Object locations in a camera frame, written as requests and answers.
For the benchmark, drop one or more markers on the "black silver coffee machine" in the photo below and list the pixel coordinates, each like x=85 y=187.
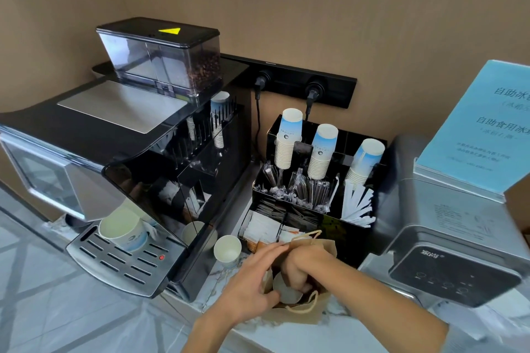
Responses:
x=124 y=150

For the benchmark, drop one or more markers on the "black wall power rail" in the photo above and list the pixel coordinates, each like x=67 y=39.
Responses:
x=290 y=75

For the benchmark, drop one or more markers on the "person's left forearm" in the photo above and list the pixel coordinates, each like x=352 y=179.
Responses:
x=223 y=334

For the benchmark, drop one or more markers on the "metal drip tray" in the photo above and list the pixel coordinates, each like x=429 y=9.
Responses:
x=124 y=266

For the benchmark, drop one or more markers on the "plain white cup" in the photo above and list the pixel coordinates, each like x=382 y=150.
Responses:
x=287 y=291

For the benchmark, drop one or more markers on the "person's left thumb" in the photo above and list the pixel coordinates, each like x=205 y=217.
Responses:
x=271 y=297

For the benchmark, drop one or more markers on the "clear coffee bean hopper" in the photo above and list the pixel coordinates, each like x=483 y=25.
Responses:
x=165 y=55

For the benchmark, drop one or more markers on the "blue print paper cup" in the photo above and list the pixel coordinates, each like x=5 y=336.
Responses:
x=227 y=250
x=122 y=226

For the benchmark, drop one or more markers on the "pile of white sachets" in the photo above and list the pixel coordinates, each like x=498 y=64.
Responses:
x=261 y=226

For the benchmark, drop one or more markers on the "person's right forearm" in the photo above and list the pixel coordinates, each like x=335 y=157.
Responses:
x=381 y=303

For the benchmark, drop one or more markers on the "brown paper bag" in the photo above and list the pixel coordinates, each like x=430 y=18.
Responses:
x=321 y=243

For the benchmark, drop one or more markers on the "black acrylic condiment organizer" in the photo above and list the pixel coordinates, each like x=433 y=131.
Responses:
x=348 y=237

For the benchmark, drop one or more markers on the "person's right fingers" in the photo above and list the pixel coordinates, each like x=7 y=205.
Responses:
x=298 y=282

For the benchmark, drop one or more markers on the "stack of blue paper cups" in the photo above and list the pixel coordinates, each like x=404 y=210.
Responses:
x=321 y=154
x=286 y=141
x=362 y=166

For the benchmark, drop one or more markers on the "bunch of wrapped black stirrers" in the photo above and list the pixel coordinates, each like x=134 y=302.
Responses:
x=296 y=187

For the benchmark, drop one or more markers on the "person's right hand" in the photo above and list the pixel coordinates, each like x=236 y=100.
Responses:
x=306 y=264

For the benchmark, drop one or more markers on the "silver water dispenser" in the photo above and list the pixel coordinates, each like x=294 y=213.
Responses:
x=447 y=241

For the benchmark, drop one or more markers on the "black power plug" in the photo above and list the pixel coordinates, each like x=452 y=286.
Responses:
x=261 y=81
x=314 y=94

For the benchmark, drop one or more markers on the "person's left hand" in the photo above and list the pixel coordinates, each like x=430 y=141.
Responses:
x=244 y=286

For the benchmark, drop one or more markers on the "bunch of white paper sticks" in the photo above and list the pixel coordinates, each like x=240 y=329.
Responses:
x=356 y=206

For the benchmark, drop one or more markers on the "blue sign in acrylic holder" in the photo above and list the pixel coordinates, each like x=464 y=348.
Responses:
x=480 y=129

